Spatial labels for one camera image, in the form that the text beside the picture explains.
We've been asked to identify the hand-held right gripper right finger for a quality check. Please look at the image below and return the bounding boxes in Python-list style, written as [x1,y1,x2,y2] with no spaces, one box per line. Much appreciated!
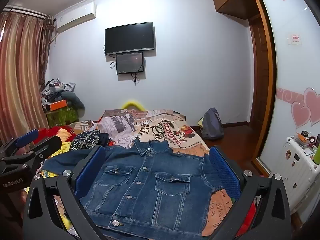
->
[200,145,292,240]

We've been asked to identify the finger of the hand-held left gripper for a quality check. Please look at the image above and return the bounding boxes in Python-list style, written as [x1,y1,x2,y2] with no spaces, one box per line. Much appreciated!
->
[0,135,63,178]
[0,129,39,155]

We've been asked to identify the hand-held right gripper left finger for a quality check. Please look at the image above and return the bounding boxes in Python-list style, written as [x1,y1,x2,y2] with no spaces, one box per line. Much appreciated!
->
[22,145,111,240]

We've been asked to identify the blue denim jacket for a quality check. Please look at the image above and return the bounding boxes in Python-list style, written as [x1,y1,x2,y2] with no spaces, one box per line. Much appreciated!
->
[43,138,224,235]

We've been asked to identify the red cloth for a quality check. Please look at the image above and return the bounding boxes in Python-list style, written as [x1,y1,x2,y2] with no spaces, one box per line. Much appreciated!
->
[34,126,76,146]

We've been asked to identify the yellow cloth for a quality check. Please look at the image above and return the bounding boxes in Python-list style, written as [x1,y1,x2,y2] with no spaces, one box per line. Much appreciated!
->
[49,141,73,158]

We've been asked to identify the dark patterned cloth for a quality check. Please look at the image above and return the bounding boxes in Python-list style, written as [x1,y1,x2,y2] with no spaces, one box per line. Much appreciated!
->
[70,129,110,151]

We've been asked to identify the green patterned box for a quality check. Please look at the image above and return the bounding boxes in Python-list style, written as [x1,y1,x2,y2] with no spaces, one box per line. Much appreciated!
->
[46,107,79,128]

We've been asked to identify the grey backpack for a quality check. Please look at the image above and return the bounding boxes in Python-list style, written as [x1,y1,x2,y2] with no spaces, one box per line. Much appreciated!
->
[200,107,225,140]

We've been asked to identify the grey cushion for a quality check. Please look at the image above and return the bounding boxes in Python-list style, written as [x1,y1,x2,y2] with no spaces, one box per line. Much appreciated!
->
[61,91,85,110]

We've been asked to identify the pile of bags and clutter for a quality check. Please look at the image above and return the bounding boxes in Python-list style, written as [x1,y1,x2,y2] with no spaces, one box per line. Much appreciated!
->
[40,78,77,105]

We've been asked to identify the striped brown curtain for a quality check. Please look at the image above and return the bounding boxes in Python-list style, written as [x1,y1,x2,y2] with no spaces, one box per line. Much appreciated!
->
[0,11,54,143]

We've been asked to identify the white suitcase with stickers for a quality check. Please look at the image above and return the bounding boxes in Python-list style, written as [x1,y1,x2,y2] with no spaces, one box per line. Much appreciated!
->
[269,136,320,214]

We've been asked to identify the newspaper print blanket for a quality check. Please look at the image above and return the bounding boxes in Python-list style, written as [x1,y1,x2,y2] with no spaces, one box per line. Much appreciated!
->
[54,109,234,239]

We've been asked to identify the yellow curved object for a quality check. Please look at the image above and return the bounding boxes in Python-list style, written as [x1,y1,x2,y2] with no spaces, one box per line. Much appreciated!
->
[122,101,146,111]

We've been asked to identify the clear box with orange card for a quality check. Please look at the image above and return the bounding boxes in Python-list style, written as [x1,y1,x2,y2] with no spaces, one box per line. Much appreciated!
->
[294,132,311,148]

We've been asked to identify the curtain rod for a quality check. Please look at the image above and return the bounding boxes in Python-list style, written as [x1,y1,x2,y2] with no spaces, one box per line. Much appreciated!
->
[2,7,48,20]

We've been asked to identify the white air conditioner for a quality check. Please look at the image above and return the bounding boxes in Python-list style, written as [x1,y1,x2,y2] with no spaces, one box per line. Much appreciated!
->
[53,2,97,34]

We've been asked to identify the white paper door sticker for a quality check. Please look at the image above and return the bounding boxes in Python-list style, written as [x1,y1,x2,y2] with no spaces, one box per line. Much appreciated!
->
[288,33,303,46]

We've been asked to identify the small wall monitor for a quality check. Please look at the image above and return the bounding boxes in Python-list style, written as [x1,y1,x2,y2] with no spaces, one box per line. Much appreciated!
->
[116,52,145,75]

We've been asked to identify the black wall television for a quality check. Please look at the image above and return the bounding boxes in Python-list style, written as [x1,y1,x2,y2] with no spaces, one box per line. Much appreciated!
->
[104,22,156,56]

